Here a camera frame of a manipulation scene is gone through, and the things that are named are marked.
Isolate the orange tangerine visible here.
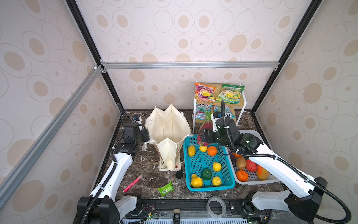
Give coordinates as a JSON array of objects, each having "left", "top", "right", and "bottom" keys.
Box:
[{"left": 207, "top": 146, "right": 217, "bottom": 156}]

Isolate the red candy bag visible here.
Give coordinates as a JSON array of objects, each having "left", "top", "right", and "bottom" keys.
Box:
[{"left": 194, "top": 83, "right": 216, "bottom": 104}]

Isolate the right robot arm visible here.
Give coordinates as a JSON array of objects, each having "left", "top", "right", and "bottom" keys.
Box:
[{"left": 198, "top": 101, "right": 352, "bottom": 224}]

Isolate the yellow mango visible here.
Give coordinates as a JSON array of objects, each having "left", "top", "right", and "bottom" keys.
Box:
[{"left": 257, "top": 168, "right": 270, "bottom": 180}]

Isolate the dark small jar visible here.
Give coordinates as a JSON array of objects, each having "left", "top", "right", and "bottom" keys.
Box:
[{"left": 175, "top": 170, "right": 185, "bottom": 184}]

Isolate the white wooden two-tier shelf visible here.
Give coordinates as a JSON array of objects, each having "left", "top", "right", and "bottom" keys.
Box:
[{"left": 192, "top": 83, "right": 247, "bottom": 133}]

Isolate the small yellow fruit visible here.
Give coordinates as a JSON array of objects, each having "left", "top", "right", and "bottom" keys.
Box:
[{"left": 199, "top": 145, "right": 208, "bottom": 152}]

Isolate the yellow starfruit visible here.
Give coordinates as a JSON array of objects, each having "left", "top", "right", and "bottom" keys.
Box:
[{"left": 187, "top": 145, "right": 196, "bottom": 157}]

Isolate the pink marker pen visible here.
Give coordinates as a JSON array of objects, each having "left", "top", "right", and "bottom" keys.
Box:
[{"left": 123, "top": 176, "right": 142, "bottom": 193}]

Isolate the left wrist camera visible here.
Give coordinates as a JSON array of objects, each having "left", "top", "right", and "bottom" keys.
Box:
[{"left": 132, "top": 115, "right": 142, "bottom": 124}]

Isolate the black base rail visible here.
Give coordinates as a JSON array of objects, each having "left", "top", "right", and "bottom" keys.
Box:
[{"left": 120, "top": 197, "right": 315, "bottom": 224}]

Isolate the pink dragon fruit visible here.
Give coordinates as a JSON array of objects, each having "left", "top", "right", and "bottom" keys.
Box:
[{"left": 197, "top": 109, "right": 213, "bottom": 146}]

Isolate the red tomato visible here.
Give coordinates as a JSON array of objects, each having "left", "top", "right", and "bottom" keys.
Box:
[{"left": 246, "top": 160, "right": 257, "bottom": 172}]

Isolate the green bell pepper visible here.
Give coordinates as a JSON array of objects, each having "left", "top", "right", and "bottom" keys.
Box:
[{"left": 201, "top": 168, "right": 213, "bottom": 180}]

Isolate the potato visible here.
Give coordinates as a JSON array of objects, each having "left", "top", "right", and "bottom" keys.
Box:
[{"left": 236, "top": 156, "right": 247, "bottom": 170}]

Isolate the large yellow pear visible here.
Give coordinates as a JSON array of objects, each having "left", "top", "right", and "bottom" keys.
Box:
[{"left": 191, "top": 174, "right": 203, "bottom": 188}]

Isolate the clear tape roll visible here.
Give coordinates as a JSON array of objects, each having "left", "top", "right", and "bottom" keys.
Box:
[{"left": 206, "top": 196, "right": 227, "bottom": 219}]

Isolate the teal plastic basket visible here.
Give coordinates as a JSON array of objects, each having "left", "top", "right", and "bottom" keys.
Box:
[{"left": 183, "top": 134, "right": 235, "bottom": 192}]

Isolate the cream canvas grocery bag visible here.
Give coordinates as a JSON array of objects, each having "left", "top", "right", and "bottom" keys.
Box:
[{"left": 142, "top": 104, "right": 192, "bottom": 170}]

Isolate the teal candy bag left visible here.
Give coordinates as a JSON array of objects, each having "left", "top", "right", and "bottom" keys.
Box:
[{"left": 195, "top": 104, "right": 212, "bottom": 120}]

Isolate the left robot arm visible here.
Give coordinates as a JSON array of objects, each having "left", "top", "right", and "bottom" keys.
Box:
[{"left": 74, "top": 116, "right": 150, "bottom": 224}]

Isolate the aluminium frame bar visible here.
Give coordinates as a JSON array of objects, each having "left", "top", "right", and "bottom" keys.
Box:
[{"left": 1, "top": 61, "right": 280, "bottom": 210}]

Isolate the green wipes packet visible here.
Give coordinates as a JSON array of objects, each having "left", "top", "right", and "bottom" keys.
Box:
[{"left": 158, "top": 182, "right": 174, "bottom": 197}]

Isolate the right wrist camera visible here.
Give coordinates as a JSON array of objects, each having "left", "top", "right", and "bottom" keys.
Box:
[{"left": 210, "top": 112, "right": 224, "bottom": 132}]

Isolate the teal Fox's candy bag right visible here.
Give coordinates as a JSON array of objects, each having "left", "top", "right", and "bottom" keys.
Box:
[{"left": 213, "top": 105, "right": 235, "bottom": 119}]

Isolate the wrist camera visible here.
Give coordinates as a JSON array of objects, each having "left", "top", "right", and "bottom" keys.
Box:
[
  {"left": 132, "top": 115, "right": 142, "bottom": 124},
  {"left": 210, "top": 112, "right": 224, "bottom": 132}
]

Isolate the orange carrot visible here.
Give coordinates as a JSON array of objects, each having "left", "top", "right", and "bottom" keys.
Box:
[{"left": 256, "top": 165, "right": 263, "bottom": 176}]

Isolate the green spring tea candy bag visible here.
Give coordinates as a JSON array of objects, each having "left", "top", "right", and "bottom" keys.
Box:
[{"left": 216, "top": 84, "right": 245, "bottom": 104}]

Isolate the white plastic basket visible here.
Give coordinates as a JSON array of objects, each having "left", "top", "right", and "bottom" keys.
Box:
[{"left": 230, "top": 130, "right": 279, "bottom": 185}]

